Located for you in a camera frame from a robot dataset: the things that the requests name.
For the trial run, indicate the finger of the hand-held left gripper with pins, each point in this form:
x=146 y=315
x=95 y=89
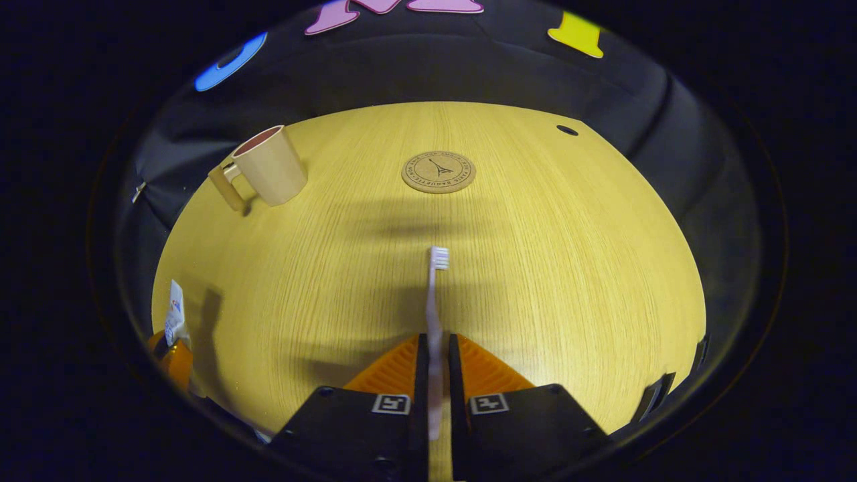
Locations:
x=179 y=365

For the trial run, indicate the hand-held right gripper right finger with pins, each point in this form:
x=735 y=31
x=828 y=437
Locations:
x=456 y=402

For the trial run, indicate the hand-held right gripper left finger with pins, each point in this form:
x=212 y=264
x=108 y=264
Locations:
x=420 y=402

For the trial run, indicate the white toothpaste tube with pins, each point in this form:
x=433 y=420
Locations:
x=175 y=314

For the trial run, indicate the white toothbrush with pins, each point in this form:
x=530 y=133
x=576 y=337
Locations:
x=434 y=308

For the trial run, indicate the beige cup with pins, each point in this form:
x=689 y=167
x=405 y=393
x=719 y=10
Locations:
x=274 y=167

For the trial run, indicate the round cork coaster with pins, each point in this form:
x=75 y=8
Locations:
x=438 y=172

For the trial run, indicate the wooden desktop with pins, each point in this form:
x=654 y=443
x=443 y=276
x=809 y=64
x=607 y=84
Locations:
x=535 y=268

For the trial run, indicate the small white clip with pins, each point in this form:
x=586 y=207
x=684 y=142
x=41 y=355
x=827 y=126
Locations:
x=138 y=192

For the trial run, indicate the black backdrop cloth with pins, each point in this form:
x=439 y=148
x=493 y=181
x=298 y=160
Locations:
x=402 y=73

